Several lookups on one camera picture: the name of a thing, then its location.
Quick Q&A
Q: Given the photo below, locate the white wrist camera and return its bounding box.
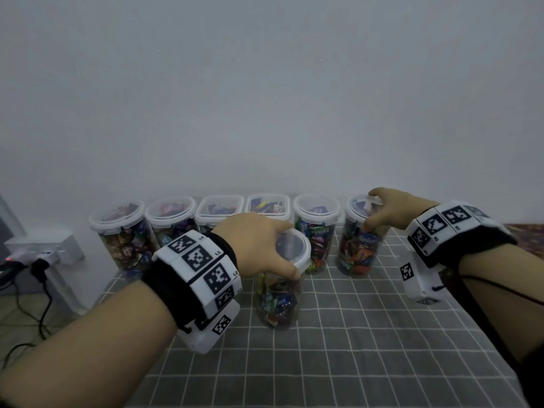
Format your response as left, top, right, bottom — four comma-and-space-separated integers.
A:
177, 297, 241, 355
399, 257, 456, 307

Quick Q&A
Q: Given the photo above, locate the black marker-tagged wristband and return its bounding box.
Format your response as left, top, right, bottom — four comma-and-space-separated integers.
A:
140, 231, 243, 330
403, 201, 518, 270

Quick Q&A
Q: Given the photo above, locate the black marker-tagged right wristband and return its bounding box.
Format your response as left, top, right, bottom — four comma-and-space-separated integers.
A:
403, 201, 518, 270

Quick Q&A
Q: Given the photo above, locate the grey door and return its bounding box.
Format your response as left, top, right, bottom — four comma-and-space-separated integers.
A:
0, 195, 27, 243

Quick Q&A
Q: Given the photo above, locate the white wall socket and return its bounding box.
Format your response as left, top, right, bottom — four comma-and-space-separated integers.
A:
4, 232, 86, 269

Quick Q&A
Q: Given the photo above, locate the tall transparent plastic jar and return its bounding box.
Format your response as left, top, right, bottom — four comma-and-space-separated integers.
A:
144, 196, 198, 247

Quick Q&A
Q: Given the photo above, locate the black power plug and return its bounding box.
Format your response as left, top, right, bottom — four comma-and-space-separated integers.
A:
0, 250, 61, 286

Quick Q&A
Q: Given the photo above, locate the person's left forearm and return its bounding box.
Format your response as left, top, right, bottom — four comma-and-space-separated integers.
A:
0, 280, 180, 408

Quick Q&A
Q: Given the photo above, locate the black marker-tagged left wristband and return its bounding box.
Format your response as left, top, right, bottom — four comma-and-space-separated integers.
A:
140, 231, 243, 330

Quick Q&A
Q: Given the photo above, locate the small transparent plastic jar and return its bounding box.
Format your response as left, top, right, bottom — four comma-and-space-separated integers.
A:
245, 193, 292, 222
195, 194, 248, 239
89, 201, 158, 281

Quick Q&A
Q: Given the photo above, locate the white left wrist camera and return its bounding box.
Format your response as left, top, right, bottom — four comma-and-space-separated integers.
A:
177, 297, 241, 355

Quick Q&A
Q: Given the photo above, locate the person's right forearm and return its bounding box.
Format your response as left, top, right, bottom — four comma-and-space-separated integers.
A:
459, 242, 544, 371

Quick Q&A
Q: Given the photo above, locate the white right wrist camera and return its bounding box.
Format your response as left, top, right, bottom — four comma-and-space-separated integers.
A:
399, 257, 456, 307

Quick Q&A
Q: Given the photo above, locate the person's left hand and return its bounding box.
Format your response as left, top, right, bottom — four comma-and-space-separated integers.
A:
211, 213, 303, 281

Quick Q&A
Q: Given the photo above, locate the dark patterned cloth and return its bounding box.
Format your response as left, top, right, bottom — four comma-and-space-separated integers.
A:
505, 220, 544, 252

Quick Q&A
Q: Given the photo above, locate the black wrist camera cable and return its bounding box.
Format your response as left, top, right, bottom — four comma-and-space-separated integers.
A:
442, 267, 544, 371

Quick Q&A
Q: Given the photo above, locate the black power cable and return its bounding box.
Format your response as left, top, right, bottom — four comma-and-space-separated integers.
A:
0, 276, 56, 371

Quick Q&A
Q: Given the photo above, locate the person's right hand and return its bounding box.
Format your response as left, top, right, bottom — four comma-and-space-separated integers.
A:
359, 186, 441, 236

